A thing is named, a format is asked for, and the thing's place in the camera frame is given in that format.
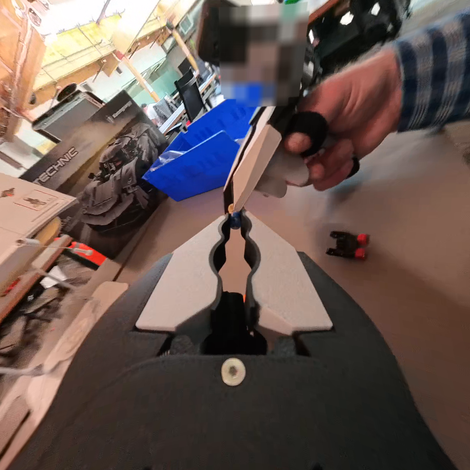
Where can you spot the black mesh office chair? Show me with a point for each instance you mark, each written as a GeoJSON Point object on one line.
{"type": "Point", "coordinates": [191, 95]}

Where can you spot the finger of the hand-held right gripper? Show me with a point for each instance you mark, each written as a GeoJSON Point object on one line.
{"type": "Point", "coordinates": [260, 158]}
{"type": "Point", "coordinates": [262, 115]}

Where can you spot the dark monitor on stand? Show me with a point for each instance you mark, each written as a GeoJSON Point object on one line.
{"type": "Point", "coordinates": [62, 113]}

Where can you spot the black lego set box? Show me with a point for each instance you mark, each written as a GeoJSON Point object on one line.
{"type": "Point", "coordinates": [110, 176]}

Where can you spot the person's right hand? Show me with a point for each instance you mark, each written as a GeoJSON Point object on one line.
{"type": "Point", "coordinates": [360, 106]}

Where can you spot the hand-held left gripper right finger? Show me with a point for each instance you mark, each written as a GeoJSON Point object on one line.
{"type": "Point", "coordinates": [293, 290]}

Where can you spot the black lego gear assembly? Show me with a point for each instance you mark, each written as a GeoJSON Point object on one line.
{"type": "Point", "coordinates": [345, 244]}

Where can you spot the blue plastic bin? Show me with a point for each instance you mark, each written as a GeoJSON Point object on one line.
{"type": "Point", "coordinates": [198, 165]}

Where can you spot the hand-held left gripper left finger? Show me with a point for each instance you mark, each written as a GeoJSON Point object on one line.
{"type": "Point", "coordinates": [176, 290]}

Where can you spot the lego instruction booklet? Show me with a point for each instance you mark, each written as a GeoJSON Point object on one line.
{"type": "Point", "coordinates": [29, 213]}

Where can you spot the red and black handheld tool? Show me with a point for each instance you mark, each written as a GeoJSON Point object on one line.
{"type": "Point", "coordinates": [88, 253]}

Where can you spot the person's right forearm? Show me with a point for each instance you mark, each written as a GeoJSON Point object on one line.
{"type": "Point", "coordinates": [437, 69]}

